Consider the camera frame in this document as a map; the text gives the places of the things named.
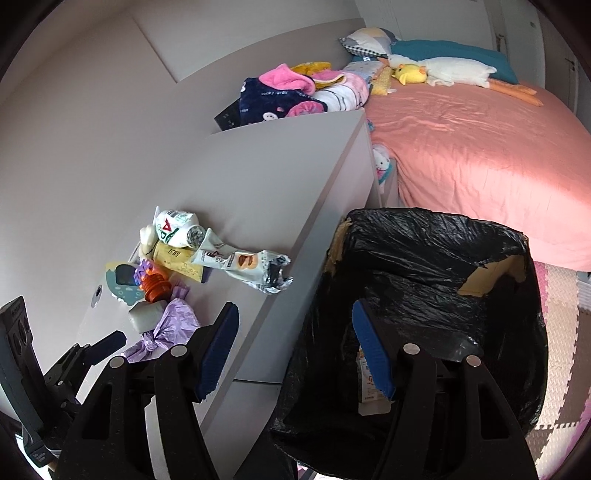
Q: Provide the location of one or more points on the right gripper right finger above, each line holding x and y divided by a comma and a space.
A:
456, 422

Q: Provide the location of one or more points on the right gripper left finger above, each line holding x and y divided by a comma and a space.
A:
108, 439

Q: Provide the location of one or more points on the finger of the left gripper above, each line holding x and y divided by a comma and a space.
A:
66, 376

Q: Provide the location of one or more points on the purple plastic bag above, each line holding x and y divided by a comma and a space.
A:
176, 325

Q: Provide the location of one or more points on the orange ribbed cap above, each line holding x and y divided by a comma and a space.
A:
155, 286

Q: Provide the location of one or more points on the yellow snack packet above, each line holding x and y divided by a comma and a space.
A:
179, 261

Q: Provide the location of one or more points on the white foam piece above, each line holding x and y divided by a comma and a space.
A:
147, 241

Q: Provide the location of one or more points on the white AD drink bottle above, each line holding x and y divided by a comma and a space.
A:
178, 229

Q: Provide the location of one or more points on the silver snack wrapper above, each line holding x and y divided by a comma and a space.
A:
262, 270

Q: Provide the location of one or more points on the black lined trash bin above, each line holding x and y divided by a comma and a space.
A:
440, 279

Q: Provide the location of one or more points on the white red carton in bin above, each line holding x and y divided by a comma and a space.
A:
371, 400

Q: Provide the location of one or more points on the pastel foam floor mat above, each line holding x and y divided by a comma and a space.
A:
565, 414

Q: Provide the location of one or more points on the white bunny plush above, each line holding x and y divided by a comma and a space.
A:
384, 163

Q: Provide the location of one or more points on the pink bed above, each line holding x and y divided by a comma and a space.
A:
476, 152

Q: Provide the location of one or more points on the grey dresser cabinet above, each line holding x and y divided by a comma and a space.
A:
282, 186

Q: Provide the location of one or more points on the black box behind clothes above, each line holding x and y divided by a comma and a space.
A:
229, 117

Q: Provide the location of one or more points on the white goose plush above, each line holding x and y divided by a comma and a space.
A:
451, 71

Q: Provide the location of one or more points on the yellow duck plush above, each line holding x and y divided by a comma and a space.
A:
410, 74

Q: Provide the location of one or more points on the navy pink clothes pile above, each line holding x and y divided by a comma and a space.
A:
308, 88

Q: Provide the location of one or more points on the teal pillow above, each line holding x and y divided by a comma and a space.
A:
427, 49

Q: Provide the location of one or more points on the patterned checkered pillow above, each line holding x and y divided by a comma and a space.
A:
371, 42

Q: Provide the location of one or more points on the grey cable grommet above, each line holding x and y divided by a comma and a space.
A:
96, 296

